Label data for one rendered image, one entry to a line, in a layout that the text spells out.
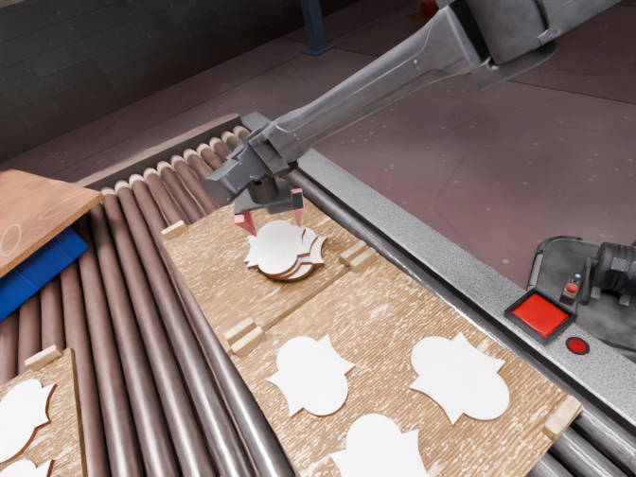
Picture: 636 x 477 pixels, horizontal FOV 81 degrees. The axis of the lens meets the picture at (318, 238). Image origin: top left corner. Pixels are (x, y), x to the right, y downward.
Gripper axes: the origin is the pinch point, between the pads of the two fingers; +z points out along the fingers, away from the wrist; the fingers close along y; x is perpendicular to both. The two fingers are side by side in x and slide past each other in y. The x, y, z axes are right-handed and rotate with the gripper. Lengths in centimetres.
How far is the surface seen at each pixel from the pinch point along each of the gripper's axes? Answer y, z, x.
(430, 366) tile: 22.1, 3.8, -34.1
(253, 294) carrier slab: -6.8, 5.8, -12.0
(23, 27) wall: -255, 6, 385
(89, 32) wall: -210, 28, 414
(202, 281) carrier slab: -18.6, 6.1, -5.3
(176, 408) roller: -20.2, 7.3, -31.7
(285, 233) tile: 1.7, 0.3, -1.9
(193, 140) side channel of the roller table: -31, 8, 64
